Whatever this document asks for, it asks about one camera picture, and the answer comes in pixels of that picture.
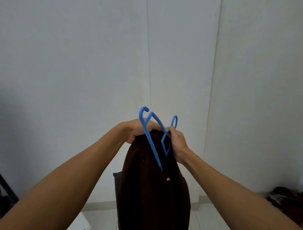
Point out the person's left hand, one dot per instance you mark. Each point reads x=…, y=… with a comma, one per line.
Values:
x=135, y=128

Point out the person's right fingers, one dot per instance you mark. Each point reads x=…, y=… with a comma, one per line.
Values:
x=171, y=134

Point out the person's right forearm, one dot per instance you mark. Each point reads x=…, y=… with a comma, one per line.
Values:
x=227, y=194

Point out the person's left fingers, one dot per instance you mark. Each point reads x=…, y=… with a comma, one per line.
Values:
x=155, y=124

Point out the blue plastic clothes hanger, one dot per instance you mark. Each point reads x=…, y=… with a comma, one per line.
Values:
x=151, y=144

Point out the pile of dark clothes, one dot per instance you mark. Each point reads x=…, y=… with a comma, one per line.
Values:
x=287, y=201

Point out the black metal stand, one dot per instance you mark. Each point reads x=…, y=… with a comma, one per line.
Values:
x=7, y=192

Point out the dark brown garment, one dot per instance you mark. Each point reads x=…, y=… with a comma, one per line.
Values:
x=151, y=196

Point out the dark grey cloth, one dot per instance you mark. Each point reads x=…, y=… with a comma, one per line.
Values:
x=117, y=187

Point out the person's right hand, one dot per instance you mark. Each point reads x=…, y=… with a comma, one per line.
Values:
x=178, y=143

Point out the person's left forearm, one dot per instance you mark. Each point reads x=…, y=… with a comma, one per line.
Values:
x=71, y=180

